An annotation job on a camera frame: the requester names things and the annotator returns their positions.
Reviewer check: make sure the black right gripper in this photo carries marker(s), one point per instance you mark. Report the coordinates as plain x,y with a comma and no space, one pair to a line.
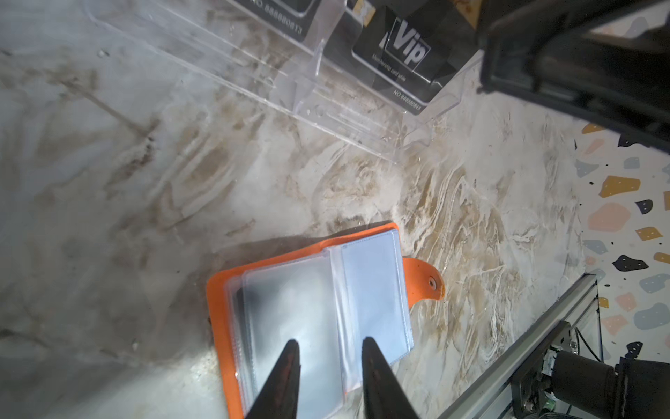
606,62

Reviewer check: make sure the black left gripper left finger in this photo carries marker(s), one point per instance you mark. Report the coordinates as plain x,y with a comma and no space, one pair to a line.
278,398

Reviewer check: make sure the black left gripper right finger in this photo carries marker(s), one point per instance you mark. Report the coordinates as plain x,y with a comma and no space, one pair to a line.
382,393

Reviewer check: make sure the orange card holder wallet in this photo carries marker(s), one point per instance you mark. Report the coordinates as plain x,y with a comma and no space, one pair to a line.
323,300

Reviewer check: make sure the clear acrylic card stand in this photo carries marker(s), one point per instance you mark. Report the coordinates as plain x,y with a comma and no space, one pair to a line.
226,42

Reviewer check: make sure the black card behind front left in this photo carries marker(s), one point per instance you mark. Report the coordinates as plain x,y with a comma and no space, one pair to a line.
291,17

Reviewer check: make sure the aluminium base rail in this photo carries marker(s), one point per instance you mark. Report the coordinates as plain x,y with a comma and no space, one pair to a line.
491,396

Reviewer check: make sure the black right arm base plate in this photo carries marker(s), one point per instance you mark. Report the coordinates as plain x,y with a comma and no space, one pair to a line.
530,384

